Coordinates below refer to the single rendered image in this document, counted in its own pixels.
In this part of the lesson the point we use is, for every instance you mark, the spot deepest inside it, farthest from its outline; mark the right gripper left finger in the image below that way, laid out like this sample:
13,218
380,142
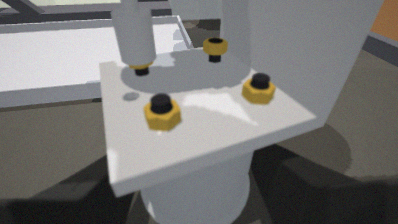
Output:
86,197

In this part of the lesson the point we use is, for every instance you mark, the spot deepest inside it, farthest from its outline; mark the white metal bracket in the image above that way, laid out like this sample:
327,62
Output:
307,47

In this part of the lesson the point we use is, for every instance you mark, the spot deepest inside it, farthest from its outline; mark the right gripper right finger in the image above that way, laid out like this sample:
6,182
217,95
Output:
297,190

